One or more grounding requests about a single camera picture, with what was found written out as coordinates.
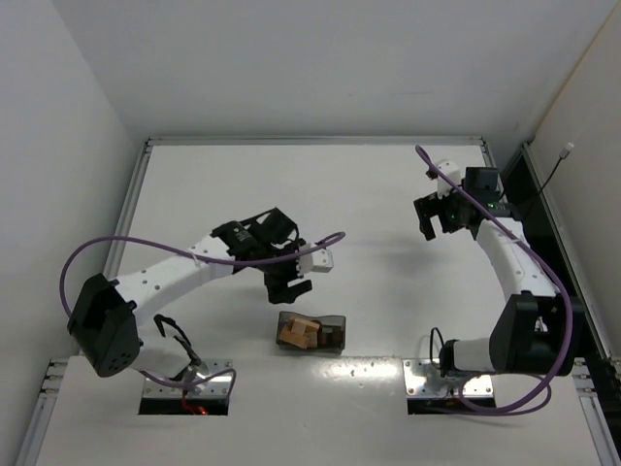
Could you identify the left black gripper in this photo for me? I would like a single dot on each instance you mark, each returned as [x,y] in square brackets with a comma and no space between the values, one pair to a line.
[282,280]

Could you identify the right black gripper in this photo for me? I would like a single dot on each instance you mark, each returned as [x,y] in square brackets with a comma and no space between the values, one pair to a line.
[434,209]

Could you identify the light long wood block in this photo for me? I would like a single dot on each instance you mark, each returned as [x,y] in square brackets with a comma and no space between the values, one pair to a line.
[300,333]

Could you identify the grey plastic block box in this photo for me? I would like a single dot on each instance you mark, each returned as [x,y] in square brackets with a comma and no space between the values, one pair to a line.
[330,320]

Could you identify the dark wood arch block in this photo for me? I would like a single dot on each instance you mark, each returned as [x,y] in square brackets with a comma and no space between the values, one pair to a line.
[330,338]

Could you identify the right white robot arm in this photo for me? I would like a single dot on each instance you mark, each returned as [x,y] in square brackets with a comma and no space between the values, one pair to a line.
[539,329]

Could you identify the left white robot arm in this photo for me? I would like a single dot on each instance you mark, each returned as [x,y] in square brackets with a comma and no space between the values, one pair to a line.
[118,323]

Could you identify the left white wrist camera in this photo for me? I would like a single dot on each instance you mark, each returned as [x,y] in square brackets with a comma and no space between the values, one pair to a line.
[320,261]

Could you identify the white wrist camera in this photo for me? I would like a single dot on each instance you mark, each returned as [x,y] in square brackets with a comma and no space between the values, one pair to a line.
[451,171]
[320,261]

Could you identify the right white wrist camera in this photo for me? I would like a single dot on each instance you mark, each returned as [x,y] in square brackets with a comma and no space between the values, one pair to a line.
[451,171]

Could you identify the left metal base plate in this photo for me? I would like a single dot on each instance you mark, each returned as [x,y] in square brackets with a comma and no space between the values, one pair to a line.
[212,380]

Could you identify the metal base plate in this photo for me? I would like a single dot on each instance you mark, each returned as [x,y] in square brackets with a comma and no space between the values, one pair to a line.
[212,380]
[423,381]

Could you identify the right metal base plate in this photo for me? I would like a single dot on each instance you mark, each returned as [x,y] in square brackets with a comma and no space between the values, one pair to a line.
[423,381]

